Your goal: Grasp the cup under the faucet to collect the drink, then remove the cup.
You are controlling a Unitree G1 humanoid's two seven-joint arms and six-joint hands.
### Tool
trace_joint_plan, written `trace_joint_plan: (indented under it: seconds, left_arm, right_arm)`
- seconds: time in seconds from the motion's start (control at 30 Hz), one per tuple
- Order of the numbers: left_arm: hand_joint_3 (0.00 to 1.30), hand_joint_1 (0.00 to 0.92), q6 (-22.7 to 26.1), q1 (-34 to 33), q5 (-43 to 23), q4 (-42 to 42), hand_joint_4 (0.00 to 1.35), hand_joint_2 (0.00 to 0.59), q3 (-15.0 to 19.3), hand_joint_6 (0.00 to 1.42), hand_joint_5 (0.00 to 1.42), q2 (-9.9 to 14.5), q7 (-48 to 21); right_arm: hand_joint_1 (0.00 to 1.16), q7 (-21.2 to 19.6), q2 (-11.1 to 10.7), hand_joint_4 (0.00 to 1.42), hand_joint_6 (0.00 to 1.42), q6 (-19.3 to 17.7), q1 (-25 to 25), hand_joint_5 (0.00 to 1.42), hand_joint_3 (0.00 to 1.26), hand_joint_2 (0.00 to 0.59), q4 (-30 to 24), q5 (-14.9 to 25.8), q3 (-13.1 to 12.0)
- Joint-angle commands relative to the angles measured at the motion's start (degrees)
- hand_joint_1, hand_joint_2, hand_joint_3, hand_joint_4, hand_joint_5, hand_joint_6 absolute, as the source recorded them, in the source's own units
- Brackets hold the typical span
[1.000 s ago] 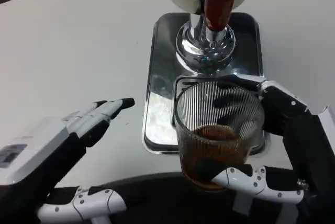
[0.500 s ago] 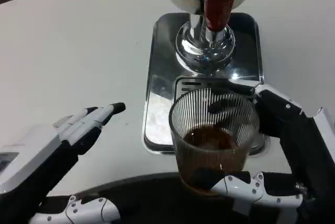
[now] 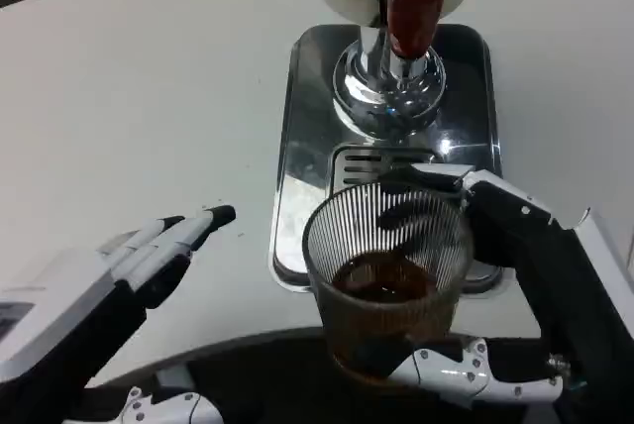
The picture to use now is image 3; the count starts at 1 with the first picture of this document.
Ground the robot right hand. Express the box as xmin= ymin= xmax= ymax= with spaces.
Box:
xmin=378 ymin=161 xmax=634 ymax=410

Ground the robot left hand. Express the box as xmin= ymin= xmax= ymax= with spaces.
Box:
xmin=0 ymin=204 xmax=237 ymax=424

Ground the clear ribbed glass cup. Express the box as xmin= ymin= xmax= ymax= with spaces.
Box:
xmin=301 ymin=183 xmax=476 ymax=381

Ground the brown drink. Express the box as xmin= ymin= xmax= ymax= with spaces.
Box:
xmin=327 ymin=249 xmax=450 ymax=376

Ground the steel drip grid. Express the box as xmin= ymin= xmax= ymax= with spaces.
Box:
xmin=327 ymin=145 xmax=438 ymax=197

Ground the steel drip tray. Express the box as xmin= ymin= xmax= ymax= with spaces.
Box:
xmin=268 ymin=23 xmax=504 ymax=293

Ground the red tap handle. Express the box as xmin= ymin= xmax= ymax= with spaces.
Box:
xmin=384 ymin=0 xmax=451 ymax=58

